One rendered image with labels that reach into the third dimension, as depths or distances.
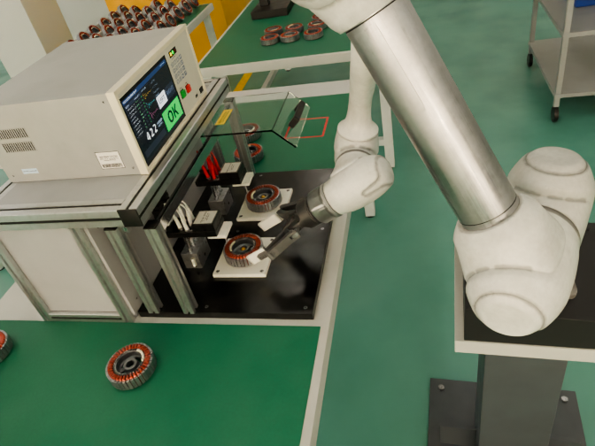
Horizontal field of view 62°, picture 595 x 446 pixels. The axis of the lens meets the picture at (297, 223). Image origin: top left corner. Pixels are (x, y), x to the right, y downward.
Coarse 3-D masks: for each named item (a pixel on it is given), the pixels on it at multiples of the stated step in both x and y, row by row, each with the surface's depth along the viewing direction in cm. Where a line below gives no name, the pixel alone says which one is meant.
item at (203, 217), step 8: (200, 216) 133; (208, 216) 133; (216, 216) 132; (192, 224) 131; (200, 224) 130; (208, 224) 130; (216, 224) 132; (224, 224) 135; (168, 232) 134; (176, 232) 134; (184, 232) 133; (192, 232) 132; (200, 232) 132; (208, 232) 131; (216, 232) 131; (224, 232) 133; (184, 240) 136; (192, 240) 139
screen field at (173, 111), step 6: (174, 102) 129; (168, 108) 126; (174, 108) 129; (180, 108) 132; (162, 114) 123; (168, 114) 126; (174, 114) 129; (180, 114) 132; (168, 120) 126; (174, 120) 129; (168, 126) 126
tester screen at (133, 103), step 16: (160, 64) 123; (144, 80) 116; (160, 80) 123; (128, 96) 109; (144, 96) 115; (128, 112) 109; (144, 112) 115; (160, 112) 122; (144, 128) 115; (160, 128) 122; (144, 144) 115; (160, 144) 122
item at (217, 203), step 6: (222, 192) 159; (228, 192) 160; (210, 198) 157; (222, 198) 156; (228, 198) 160; (210, 204) 157; (216, 204) 156; (222, 204) 156; (228, 204) 160; (222, 210) 157; (228, 210) 160
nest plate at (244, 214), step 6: (282, 192) 160; (288, 192) 160; (282, 198) 157; (288, 198) 157; (246, 204) 158; (240, 210) 157; (246, 210) 156; (276, 210) 153; (240, 216) 154; (246, 216) 154; (252, 216) 153; (258, 216) 152; (264, 216) 152
